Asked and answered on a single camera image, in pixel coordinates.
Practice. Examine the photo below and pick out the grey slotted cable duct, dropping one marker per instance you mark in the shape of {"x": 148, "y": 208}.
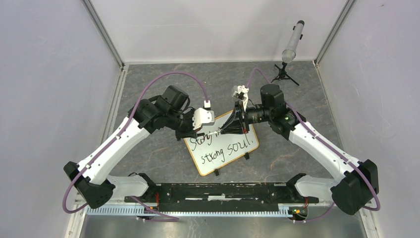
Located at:
{"x": 138, "y": 210}

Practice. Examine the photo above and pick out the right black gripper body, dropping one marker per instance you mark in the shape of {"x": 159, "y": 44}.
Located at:
{"x": 244, "y": 121}

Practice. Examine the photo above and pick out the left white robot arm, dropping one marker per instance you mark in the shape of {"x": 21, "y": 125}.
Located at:
{"x": 91, "y": 176}

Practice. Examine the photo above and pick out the white black marker pen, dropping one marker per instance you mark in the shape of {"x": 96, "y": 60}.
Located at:
{"x": 214, "y": 132}

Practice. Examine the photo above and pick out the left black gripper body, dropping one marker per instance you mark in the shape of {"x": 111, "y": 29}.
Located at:
{"x": 186, "y": 127}

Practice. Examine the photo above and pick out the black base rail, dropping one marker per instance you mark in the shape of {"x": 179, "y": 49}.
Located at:
{"x": 223, "y": 197}

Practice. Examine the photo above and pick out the yellow framed whiteboard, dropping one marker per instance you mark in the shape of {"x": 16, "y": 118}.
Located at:
{"x": 213, "y": 151}

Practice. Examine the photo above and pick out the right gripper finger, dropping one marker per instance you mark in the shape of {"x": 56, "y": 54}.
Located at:
{"x": 234, "y": 119}
{"x": 232, "y": 130}

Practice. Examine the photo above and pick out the black microphone tripod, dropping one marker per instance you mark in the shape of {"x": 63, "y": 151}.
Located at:
{"x": 283, "y": 75}

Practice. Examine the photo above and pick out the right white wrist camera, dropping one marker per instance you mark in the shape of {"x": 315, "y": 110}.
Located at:
{"x": 241, "y": 93}

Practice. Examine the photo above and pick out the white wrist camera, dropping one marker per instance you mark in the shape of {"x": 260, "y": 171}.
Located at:
{"x": 203, "y": 116}
{"x": 241, "y": 93}

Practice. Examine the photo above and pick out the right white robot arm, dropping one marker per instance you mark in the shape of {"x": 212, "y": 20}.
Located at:
{"x": 353, "y": 185}

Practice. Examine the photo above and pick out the silver microphone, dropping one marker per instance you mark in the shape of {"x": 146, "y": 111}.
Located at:
{"x": 289, "y": 54}

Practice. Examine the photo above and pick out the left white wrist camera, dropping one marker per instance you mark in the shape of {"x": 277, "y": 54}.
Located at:
{"x": 203, "y": 116}

